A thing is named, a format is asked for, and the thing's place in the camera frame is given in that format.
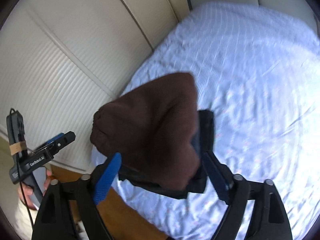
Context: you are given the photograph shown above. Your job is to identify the brown corduroy pants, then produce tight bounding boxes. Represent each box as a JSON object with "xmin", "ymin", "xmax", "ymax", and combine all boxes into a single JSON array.
[{"xmin": 90, "ymin": 73, "xmax": 200, "ymax": 190}]

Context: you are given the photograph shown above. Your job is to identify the left hand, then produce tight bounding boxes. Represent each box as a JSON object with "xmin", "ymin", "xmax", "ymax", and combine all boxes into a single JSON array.
[{"xmin": 18, "ymin": 167, "xmax": 53, "ymax": 210}]

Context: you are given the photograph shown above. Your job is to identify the cream wardrobe doors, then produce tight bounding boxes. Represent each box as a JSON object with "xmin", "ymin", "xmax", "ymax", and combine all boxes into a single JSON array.
[{"xmin": 1, "ymin": 0, "xmax": 177, "ymax": 172}]

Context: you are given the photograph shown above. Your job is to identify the blue striped bed sheet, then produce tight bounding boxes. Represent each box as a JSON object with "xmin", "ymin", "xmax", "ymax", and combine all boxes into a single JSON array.
[{"xmin": 91, "ymin": 0, "xmax": 320, "ymax": 240}]

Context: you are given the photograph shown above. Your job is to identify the black camera box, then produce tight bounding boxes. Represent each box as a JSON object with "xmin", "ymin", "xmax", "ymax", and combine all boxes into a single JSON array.
[{"xmin": 6, "ymin": 108, "xmax": 28, "ymax": 163}]

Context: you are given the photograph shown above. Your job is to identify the black cable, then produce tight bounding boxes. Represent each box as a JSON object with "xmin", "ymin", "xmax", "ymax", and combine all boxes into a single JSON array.
[{"xmin": 9, "ymin": 107, "xmax": 34, "ymax": 230}]

